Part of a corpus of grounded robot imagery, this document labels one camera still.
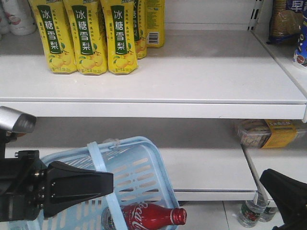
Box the yellow pear drink bottle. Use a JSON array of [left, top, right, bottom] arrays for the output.
[[64, 0, 108, 76], [29, 0, 77, 74], [101, 0, 138, 75]]

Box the red aluminium coke bottle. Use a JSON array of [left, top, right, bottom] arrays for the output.
[[102, 202, 188, 230]]

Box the clear cookie box yellow label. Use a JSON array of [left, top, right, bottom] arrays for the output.
[[234, 119, 307, 149]]

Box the clear water bottle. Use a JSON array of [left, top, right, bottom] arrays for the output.
[[237, 200, 267, 228], [259, 207, 278, 222]]

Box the white store shelving unit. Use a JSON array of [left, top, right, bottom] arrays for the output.
[[0, 0, 307, 201]]

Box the light blue plastic basket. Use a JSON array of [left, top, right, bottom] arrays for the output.
[[5, 137, 179, 230]]

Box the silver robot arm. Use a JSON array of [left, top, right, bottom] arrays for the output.
[[0, 106, 113, 222]]

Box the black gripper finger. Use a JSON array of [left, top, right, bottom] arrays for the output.
[[44, 161, 113, 218], [260, 169, 307, 230]]

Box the tall brown snack bag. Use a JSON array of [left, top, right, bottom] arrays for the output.
[[268, 0, 307, 45]]

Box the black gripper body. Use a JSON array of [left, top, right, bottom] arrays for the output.
[[0, 150, 47, 220]]

